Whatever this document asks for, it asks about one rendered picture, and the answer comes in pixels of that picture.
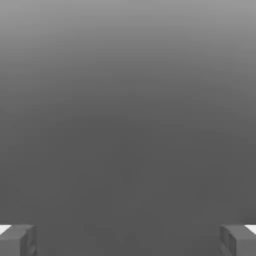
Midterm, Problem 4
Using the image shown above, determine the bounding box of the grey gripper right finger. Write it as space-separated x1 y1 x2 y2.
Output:
218 223 256 256

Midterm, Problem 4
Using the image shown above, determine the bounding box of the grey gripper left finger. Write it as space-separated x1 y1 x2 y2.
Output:
0 223 38 256

